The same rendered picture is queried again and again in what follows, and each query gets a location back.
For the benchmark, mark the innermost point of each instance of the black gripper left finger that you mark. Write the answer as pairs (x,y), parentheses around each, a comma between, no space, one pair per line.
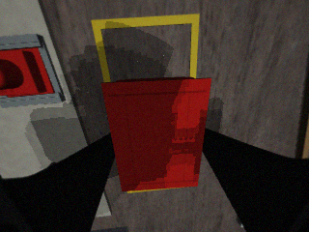
(64,197)

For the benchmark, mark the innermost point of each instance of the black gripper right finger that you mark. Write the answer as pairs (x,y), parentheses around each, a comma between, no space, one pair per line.
(269,192)

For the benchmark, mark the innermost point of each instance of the yellow rectangular frame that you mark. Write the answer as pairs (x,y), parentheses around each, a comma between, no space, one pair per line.
(192,19)

